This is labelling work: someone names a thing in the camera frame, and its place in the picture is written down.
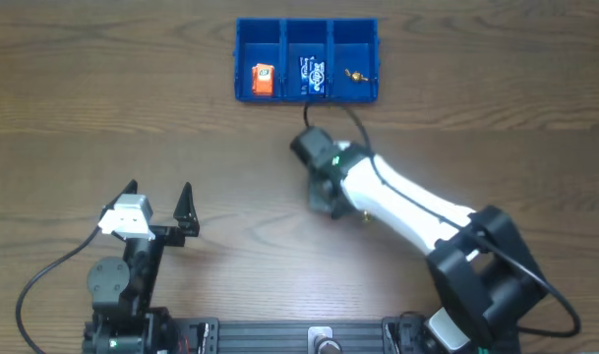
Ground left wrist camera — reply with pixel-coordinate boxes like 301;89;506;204
96;193;155;242

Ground blue tray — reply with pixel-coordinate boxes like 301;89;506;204
234;17;381;104

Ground blue candy pack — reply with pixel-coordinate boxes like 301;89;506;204
307;58;328;96
298;55;316;84

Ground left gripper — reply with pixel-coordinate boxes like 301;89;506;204
101;179;201;248

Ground mounting rail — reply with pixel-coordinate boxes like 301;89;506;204
174;317;428;354

